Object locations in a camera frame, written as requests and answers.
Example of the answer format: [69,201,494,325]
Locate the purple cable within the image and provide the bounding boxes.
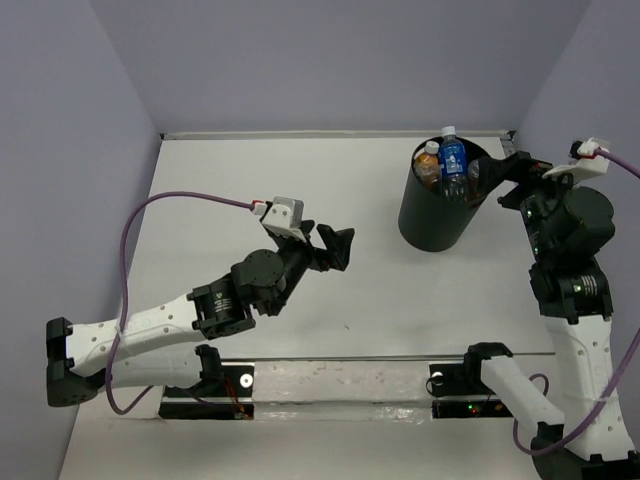
[512,149,640,456]
[106,192,269,416]

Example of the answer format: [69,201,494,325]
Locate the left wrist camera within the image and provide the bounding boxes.
[260,196,307,242]

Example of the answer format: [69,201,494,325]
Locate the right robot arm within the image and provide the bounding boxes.
[460,151,639,479]

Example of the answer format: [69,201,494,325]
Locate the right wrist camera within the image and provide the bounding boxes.
[542,137,610,184]

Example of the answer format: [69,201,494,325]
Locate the orange juice bottle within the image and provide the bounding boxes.
[413,140,441,191]

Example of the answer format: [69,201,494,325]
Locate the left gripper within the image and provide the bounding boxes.
[264,220,354,318]

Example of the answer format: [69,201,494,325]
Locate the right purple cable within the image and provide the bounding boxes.
[512,149,640,456]

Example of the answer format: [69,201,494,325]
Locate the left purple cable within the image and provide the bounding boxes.
[106,192,269,416]

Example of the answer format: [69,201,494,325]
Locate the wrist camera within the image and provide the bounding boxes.
[542,137,610,184]
[260,196,307,242]

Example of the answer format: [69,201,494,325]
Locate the small bottle red cap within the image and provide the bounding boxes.
[468,159,480,196]

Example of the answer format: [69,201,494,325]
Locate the clear bottle blue label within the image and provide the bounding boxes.
[438,126,469,202]

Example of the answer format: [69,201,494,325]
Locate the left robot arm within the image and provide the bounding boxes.
[45,220,355,408]

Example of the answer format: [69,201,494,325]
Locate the black cylindrical bin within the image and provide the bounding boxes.
[398,136,488,252]

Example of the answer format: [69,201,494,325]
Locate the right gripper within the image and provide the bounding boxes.
[476,150,589,261]

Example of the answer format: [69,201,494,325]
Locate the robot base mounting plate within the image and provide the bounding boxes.
[159,357,511,423]

